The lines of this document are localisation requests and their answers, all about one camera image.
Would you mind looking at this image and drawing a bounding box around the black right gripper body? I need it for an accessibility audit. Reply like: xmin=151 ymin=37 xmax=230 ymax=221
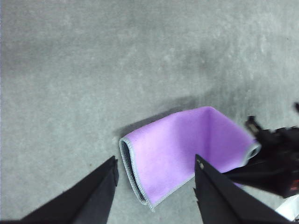
xmin=245 ymin=115 xmax=299 ymax=196

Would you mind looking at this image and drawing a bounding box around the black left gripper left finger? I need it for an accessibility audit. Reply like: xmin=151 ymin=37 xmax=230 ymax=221
xmin=21 ymin=155 xmax=119 ymax=224

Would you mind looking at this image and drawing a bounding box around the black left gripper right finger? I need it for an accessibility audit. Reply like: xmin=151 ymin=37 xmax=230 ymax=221
xmin=193 ymin=154 xmax=292 ymax=224

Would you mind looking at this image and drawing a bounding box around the purple towel with grey hem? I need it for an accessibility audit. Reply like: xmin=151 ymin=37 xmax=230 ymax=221
xmin=119 ymin=106 xmax=262 ymax=212

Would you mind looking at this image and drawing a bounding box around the grey table cloth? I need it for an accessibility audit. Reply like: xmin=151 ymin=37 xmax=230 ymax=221
xmin=0 ymin=0 xmax=299 ymax=224

